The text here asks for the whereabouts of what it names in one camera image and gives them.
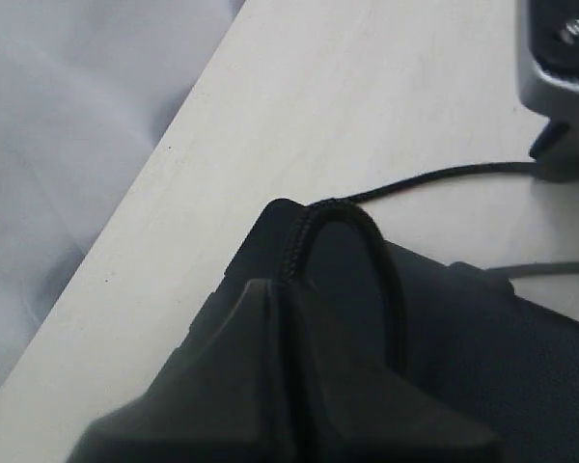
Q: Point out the white curtain backdrop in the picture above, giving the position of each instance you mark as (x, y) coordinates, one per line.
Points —
(87, 90)

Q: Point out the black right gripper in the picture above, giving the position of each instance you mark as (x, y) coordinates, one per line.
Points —
(555, 151)

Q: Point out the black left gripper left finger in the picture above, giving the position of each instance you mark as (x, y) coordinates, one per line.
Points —
(227, 403)

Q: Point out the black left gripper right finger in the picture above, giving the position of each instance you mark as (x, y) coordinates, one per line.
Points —
(347, 406)

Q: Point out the black plastic carrying case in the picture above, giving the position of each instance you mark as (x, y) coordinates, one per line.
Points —
(473, 344)

